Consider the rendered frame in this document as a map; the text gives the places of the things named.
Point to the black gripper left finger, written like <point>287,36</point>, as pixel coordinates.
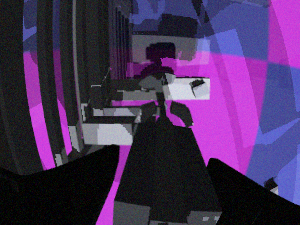
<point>71,194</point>

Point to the grey flat bar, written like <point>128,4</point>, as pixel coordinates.
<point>272,186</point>

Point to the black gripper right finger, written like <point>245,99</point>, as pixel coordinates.
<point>245,202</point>

